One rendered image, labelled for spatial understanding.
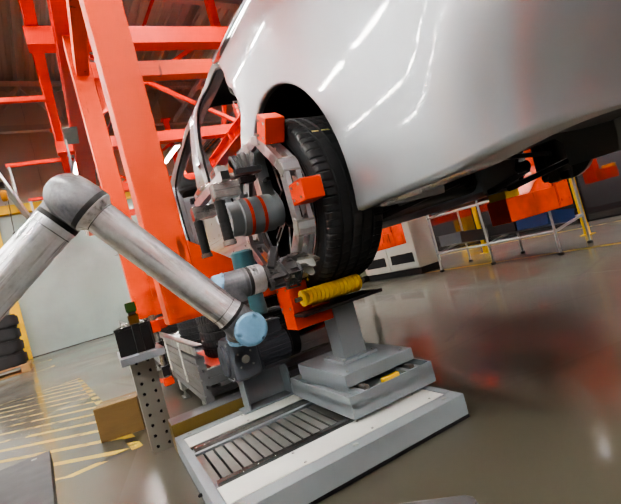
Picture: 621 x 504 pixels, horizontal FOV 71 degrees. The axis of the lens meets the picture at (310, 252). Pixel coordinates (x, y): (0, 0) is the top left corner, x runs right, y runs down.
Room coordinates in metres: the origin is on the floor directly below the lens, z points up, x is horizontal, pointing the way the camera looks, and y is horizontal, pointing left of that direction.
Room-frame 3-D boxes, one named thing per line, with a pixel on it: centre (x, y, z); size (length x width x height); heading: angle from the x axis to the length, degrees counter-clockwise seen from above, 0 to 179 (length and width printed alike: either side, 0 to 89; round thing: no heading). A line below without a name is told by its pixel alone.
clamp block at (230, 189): (1.40, 0.21, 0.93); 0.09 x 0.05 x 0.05; 117
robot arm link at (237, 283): (1.32, 0.26, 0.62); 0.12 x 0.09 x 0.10; 117
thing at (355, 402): (1.72, -0.05, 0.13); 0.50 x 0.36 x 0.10; 27
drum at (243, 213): (1.62, 0.17, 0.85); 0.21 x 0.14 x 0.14; 117
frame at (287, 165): (1.65, 0.11, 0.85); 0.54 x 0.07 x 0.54; 27
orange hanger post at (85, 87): (3.68, 1.50, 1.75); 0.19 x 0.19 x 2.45; 27
